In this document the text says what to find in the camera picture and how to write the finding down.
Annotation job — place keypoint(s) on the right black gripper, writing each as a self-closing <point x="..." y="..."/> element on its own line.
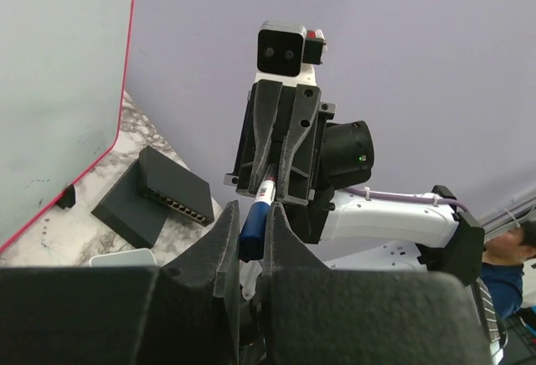
<point x="282" y="129"/>

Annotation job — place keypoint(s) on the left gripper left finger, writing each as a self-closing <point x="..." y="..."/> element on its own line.
<point x="202" y="295"/>

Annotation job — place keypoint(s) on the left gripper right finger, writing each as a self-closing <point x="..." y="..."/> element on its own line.
<point x="294" y="301"/>

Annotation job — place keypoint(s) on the blue marker cap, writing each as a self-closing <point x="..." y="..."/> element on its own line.
<point x="252" y="235"/>

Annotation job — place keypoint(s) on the red-framed whiteboard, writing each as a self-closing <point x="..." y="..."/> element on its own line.
<point x="63" y="74"/>

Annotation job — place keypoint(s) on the blue whiteboard marker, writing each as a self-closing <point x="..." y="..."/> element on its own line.
<point x="267" y="190"/>

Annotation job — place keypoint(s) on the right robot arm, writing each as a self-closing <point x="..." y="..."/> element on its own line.
<point x="431" y="231"/>

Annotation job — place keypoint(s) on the white whiteboard eraser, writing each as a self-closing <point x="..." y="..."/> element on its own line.
<point x="131" y="258"/>

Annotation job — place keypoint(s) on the black whiteboard stand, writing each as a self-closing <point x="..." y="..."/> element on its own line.
<point x="67" y="198"/>

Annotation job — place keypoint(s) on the person in blue shirt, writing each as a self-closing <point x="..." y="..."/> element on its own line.
<point x="503" y="260"/>

